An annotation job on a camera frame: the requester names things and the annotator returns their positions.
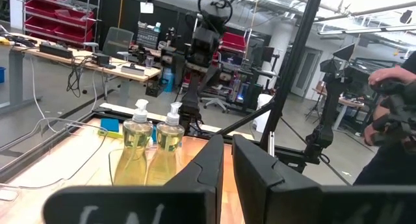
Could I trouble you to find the white waste bin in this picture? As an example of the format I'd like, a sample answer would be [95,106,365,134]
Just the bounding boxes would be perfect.
[252,93,274,134]

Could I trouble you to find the ceiling light strip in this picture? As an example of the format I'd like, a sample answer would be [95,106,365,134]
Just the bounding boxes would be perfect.
[317,22,416,36]

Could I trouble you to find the orange silicone mat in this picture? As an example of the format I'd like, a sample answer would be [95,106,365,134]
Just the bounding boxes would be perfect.
[175,135,245,224]

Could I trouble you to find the white paper sign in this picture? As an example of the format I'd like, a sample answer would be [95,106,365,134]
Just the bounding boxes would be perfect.
[140,1,155,14]

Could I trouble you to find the clear plastic bin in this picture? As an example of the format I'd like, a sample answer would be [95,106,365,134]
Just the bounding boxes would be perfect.
[108,142,212,189]
[0,116,110,203]

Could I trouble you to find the grey mesh office chair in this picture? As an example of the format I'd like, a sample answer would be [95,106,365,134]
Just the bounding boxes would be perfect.
[102,26,135,58]

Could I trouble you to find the black studio light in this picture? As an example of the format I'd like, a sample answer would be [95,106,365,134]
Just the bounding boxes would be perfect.
[320,43,357,74]

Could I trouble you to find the red bin shelf rack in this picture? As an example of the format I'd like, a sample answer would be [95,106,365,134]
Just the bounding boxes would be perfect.
[22,0,101,49]

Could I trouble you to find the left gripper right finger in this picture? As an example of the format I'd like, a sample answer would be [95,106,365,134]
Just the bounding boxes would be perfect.
[231,134,416,224]

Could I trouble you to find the white floor cable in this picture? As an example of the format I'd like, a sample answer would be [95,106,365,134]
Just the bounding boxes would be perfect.
[28,56,98,134]

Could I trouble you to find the black box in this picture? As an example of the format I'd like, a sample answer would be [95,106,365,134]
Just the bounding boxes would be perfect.
[92,53,117,70]

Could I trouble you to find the black power strip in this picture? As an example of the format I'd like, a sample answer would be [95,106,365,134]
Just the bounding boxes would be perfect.
[38,42,74,60]

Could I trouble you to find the grey power strip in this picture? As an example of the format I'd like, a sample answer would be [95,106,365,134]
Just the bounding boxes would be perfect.
[120,64,146,77]

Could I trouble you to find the grey door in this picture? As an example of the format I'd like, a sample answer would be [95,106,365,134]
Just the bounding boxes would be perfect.
[290,47,323,101]

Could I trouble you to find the black cable bundle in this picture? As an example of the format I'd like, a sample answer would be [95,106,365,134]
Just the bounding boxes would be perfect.
[66,55,96,99]

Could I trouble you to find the white office chair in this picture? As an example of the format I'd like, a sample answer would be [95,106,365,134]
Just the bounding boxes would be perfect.
[200,87,230,114]

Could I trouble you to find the black drawer organizer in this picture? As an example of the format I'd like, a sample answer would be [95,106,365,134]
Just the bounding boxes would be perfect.
[136,25,160,50]

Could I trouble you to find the black aluminium table frame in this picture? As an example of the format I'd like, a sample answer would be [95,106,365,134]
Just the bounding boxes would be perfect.
[0,0,354,186]

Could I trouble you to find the grey desk leg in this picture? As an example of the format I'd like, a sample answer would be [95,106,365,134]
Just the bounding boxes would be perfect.
[0,50,44,116]

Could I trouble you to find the person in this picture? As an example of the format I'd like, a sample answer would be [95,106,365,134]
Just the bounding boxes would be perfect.
[353,50,416,186]

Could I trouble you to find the wooden workbench top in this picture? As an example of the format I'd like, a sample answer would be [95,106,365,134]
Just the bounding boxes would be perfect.
[0,31,163,84]

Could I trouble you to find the blue water jug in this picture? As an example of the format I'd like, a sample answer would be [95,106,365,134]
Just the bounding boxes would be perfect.
[161,67,177,93]

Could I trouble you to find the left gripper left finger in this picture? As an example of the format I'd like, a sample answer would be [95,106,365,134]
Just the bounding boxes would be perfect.
[43,134,225,224]

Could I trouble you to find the clear yellow soap pump bottle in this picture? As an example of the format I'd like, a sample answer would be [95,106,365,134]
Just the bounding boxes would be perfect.
[145,101,186,186]
[113,99,154,186]

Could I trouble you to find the wire rack red bins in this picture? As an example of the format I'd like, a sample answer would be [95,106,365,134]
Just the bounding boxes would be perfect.
[211,22,251,66]

